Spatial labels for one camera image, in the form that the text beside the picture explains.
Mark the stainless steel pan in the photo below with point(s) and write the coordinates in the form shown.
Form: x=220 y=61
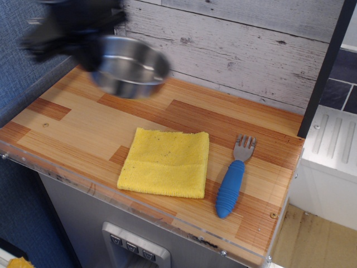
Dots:
x=130 y=68

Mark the white toy sink unit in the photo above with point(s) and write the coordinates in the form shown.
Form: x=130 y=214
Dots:
x=325 y=179

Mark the blue handled metal fork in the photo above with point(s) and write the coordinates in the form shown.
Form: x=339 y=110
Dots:
x=228 y=192

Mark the clear acrylic table edge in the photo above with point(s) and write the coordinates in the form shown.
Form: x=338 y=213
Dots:
x=246 y=234

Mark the black vertical post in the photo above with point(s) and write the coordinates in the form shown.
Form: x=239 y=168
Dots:
x=326 y=68

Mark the yellow folded cloth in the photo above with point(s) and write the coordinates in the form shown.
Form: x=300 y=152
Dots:
x=172 y=164

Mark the grey toy fridge cabinet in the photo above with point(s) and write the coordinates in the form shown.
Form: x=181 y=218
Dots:
x=188 y=228

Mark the yellow black object floor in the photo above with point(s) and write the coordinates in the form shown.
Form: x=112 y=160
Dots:
x=19 y=263

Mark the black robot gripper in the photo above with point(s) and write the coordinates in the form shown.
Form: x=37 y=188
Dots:
x=74 y=28

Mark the silver dispenser button panel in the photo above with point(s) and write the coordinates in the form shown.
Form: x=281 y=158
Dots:
x=127 y=249

